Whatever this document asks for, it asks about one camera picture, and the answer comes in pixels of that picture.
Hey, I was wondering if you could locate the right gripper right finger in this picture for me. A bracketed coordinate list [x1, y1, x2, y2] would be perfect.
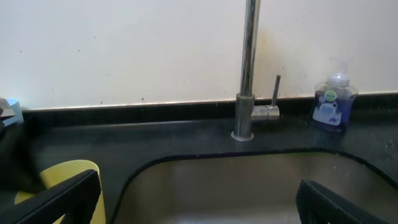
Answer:
[295, 179, 393, 224]

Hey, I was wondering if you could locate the yellow cup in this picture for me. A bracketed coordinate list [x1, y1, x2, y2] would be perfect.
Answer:
[14, 159, 107, 224]

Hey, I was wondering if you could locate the blue soap bottle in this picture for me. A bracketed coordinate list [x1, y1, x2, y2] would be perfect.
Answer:
[310, 58, 359, 134]

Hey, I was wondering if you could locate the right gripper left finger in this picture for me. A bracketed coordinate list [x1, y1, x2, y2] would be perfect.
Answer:
[0, 169, 102, 224]

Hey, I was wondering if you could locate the steel sink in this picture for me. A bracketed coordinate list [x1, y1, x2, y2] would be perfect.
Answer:
[110, 147, 398, 224]

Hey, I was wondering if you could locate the steel tap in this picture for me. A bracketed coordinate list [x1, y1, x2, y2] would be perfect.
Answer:
[230, 0, 282, 142]

